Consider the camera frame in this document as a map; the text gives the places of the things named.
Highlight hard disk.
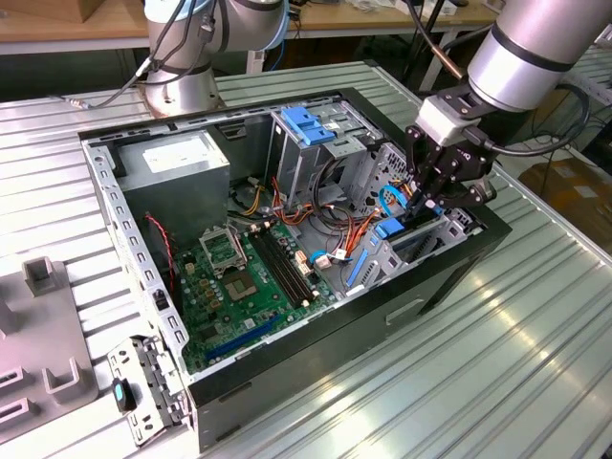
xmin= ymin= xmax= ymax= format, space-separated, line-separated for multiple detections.
xmin=344 ymin=212 xmax=448 ymax=296

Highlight red black fan wire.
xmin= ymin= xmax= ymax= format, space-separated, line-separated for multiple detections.
xmin=144 ymin=213 xmax=177 ymax=294

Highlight grey metal disk bay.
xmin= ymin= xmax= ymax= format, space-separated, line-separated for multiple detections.
xmin=339 ymin=142 xmax=485 ymax=300

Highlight yellow black power wires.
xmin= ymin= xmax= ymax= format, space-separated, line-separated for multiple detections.
xmin=229 ymin=176 xmax=268 ymax=217

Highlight grey parts rack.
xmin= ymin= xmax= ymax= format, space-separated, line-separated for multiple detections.
xmin=0 ymin=257 xmax=101 ymax=431

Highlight metal socket cover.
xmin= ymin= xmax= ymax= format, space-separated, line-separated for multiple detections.
xmin=199 ymin=228 xmax=250 ymax=277

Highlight small white box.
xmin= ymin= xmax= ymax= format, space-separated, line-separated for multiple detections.
xmin=410 ymin=0 xmax=459 ymax=16

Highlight black cable with metal connector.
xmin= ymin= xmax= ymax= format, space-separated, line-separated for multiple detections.
xmin=56 ymin=0 xmax=216 ymax=110

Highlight black RAM slot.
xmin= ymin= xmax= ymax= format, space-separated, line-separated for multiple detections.
xmin=250 ymin=230 xmax=301 ymax=310
xmin=255 ymin=229 xmax=306 ymax=308
xmin=262 ymin=228 xmax=312 ymax=306
xmin=268 ymin=226 xmax=317 ymax=303

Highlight black latch with blue mark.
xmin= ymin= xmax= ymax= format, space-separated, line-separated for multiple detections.
xmin=110 ymin=377 xmax=138 ymax=412

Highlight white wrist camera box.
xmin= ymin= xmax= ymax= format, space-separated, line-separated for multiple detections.
xmin=418 ymin=93 xmax=482 ymax=147

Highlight CPU socket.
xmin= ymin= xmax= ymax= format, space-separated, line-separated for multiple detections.
xmin=224 ymin=273 xmax=264 ymax=304

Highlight blue plastic drive latch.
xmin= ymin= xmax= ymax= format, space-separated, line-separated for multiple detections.
xmin=281 ymin=107 xmax=339 ymax=147

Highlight grey power supply unit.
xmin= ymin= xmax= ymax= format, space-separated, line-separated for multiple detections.
xmin=114 ymin=128 xmax=231 ymax=248

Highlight black camera cable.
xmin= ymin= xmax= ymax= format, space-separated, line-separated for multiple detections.
xmin=466 ymin=83 xmax=592 ymax=158

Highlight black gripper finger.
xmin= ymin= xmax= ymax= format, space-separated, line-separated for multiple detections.
xmin=423 ymin=180 xmax=498 ymax=222
xmin=405 ymin=124 xmax=445 ymax=216

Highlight black cable bundle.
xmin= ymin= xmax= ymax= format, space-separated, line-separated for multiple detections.
xmin=309 ymin=160 xmax=369 ymax=235

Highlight black open PC case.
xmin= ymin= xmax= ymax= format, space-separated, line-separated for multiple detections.
xmin=77 ymin=87 xmax=514 ymax=453

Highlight thin wires with white connector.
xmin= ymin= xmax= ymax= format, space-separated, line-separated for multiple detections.
xmin=314 ymin=246 xmax=356 ymax=273

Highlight metal slat side table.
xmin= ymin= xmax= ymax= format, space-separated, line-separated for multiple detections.
xmin=563 ymin=42 xmax=612 ymax=106

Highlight blue expansion slot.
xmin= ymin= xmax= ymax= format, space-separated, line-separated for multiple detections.
xmin=205 ymin=313 xmax=282 ymax=363

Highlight large brown cardboard box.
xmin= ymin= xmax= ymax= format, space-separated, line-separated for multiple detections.
xmin=518 ymin=160 xmax=612 ymax=250

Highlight black stand pole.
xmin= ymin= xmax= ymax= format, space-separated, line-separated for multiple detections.
xmin=404 ymin=0 xmax=448 ymax=95

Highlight orange red wire bundle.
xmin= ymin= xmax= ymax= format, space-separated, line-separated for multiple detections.
xmin=270 ymin=175 xmax=320 ymax=230

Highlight silver rear slot bracket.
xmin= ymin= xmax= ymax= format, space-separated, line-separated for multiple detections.
xmin=105 ymin=334 xmax=192 ymax=448

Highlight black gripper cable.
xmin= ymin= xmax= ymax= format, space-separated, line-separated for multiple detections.
xmin=404 ymin=0 xmax=465 ymax=81

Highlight green motherboard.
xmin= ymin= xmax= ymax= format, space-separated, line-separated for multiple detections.
xmin=174 ymin=220 xmax=339 ymax=377

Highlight orange red power wire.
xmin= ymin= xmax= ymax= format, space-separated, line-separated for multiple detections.
xmin=346 ymin=179 xmax=417 ymax=263

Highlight grey optical drive cage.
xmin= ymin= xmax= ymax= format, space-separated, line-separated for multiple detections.
xmin=264 ymin=98 xmax=384 ymax=207

